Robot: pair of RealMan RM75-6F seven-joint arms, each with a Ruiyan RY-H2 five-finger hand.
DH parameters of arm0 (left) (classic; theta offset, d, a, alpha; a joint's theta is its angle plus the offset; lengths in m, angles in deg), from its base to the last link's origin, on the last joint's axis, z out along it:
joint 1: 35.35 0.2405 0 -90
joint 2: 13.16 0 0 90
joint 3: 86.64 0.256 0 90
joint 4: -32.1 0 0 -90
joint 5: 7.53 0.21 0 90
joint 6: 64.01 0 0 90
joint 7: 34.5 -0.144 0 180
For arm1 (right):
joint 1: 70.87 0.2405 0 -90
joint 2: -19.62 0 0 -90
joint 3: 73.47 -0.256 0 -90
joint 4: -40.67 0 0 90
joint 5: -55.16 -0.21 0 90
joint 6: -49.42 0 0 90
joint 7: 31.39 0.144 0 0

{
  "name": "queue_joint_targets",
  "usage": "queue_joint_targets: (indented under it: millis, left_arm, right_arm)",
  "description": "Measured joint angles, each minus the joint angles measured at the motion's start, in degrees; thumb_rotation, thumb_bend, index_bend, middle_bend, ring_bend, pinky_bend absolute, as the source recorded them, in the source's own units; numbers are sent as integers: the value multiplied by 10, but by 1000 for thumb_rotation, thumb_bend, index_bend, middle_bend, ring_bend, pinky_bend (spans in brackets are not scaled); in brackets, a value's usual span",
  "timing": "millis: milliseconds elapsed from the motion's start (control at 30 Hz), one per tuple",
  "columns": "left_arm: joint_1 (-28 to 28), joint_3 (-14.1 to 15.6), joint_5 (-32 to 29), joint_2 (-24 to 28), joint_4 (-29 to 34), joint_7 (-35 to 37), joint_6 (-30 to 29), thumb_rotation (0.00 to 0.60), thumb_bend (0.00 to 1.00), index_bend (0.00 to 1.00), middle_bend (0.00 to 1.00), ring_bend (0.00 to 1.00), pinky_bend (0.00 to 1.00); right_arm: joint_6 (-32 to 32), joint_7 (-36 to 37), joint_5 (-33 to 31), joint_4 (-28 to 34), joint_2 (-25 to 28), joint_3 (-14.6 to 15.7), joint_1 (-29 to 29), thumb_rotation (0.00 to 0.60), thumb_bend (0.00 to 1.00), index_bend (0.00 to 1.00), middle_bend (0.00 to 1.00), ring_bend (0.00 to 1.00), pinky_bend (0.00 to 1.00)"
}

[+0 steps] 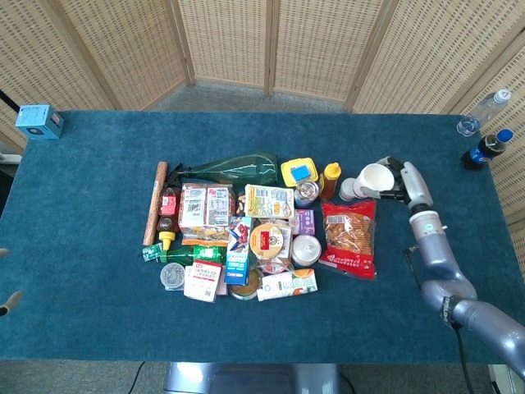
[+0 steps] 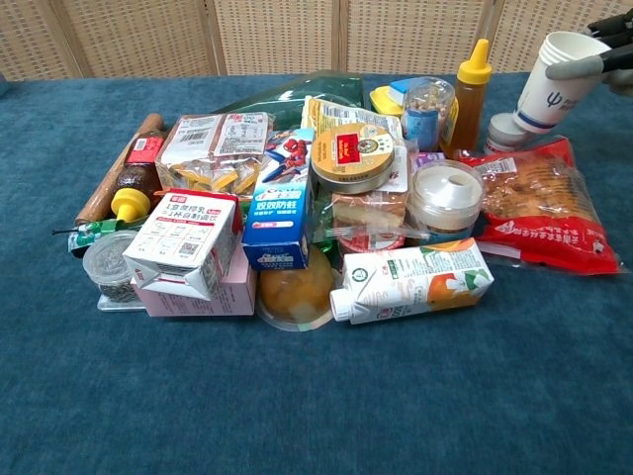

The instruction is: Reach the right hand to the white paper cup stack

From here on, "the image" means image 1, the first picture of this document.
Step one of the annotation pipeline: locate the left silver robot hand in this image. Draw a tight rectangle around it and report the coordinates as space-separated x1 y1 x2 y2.
0 247 25 318

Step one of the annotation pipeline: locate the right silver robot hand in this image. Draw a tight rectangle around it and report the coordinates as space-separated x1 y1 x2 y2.
359 155 435 213

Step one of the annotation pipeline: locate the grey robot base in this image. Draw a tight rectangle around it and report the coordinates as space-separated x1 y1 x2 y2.
163 362 341 394

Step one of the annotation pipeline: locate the cola bottle with blue cap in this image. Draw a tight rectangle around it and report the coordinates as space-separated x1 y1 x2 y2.
460 128 515 170

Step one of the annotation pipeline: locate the red cookie snack bag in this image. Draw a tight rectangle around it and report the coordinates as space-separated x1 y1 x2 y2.
317 198 377 281

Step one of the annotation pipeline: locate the amber honey squeeze bottle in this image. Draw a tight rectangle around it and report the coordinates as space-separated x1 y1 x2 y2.
318 162 342 201

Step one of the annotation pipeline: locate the clear plastic water bottle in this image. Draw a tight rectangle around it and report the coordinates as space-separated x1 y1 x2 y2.
456 88 513 137

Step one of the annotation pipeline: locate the silver metal can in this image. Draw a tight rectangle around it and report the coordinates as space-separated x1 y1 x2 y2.
293 179 321 208

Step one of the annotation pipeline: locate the small purple box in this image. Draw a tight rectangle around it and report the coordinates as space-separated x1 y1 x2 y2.
290 208 316 236

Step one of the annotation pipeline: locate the yellow box with blue lid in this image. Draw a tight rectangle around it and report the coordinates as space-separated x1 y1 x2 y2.
280 156 319 188

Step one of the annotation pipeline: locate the round silver tin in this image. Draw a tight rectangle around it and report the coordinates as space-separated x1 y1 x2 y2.
290 233 322 267

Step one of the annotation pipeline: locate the blue felt table cover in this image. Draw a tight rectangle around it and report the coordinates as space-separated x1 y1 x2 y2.
0 110 525 364

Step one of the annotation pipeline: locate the small green packet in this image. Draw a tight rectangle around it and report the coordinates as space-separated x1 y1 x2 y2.
141 242 164 262

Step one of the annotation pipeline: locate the yellow white labelled food pack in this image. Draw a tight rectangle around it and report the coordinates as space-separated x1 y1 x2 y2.
244 184 295 219

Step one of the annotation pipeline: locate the round yellow red lid container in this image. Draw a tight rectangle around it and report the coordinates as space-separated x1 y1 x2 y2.
249 221 293 263

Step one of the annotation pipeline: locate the round grey tin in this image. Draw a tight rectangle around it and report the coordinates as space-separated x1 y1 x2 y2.
159 262 186 291

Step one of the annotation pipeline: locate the white orange drink carton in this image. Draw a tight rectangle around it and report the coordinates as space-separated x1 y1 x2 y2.
256 268 319 302

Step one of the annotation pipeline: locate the brown wooden stick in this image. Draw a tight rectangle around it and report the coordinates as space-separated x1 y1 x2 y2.
142 161 169 246

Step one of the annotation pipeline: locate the clear bag of peanuts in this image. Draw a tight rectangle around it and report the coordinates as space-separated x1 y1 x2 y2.
231 192 249 217

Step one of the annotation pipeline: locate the green plastic spray bottle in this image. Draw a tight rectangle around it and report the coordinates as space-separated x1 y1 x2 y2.
167 153 280 194

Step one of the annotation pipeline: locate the light blue cardboard box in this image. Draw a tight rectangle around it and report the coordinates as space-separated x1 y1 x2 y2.
15 103 65 140

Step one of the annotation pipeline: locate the dark sauce bottle yellow cap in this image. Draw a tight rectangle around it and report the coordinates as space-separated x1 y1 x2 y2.
157 186 182 250

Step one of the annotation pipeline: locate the green plastic drink bottle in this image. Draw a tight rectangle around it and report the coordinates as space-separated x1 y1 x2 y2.
159 245 227 267

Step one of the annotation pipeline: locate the white box with red print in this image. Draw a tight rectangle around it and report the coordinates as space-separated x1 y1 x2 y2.
183 259 224 304

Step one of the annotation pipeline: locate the blue white carton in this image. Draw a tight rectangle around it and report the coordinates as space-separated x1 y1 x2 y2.
223 216 253 286

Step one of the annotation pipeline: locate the round brown tin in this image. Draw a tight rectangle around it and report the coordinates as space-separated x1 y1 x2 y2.
228 268 262 301

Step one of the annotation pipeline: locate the orange snack bag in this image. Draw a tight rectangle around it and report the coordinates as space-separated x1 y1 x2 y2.
180 225 231 247

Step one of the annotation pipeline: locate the red white labelled snack pack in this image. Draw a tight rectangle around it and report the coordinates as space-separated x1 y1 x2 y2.
179 183 233 229

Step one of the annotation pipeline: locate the woven wicker folding screen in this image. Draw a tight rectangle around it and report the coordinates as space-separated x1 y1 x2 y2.
0 0 525 229

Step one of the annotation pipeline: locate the black floor cable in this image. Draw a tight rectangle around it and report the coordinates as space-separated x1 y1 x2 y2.
132 360 148 394

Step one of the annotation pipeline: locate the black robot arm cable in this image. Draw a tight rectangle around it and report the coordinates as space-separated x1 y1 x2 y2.
403 247 471 394

